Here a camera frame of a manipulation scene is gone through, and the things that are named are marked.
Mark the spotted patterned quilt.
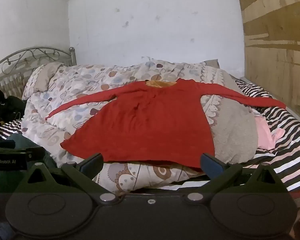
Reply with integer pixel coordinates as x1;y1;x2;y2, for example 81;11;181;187
21;59;259;195

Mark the red long-sleeved garment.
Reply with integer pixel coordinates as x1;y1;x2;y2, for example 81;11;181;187
45;78;287;169

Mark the pink cloth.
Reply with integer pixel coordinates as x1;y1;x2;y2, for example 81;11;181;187
254;115;285;150

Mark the dark clothes pile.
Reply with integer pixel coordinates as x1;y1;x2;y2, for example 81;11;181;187
0;87;28;130

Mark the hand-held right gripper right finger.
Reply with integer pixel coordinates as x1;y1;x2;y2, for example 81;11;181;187
186;152;279;202

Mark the metal bed headboard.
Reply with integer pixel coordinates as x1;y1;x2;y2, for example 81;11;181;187
0;46;77;93

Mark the beige pillow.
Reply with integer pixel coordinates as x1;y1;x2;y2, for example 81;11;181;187
25;62;64;93

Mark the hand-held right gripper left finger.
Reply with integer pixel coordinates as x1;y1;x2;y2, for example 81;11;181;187
22;152;117;202

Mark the black white striped bed sheet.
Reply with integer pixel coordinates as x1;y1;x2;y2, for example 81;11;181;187
0;79;300;193

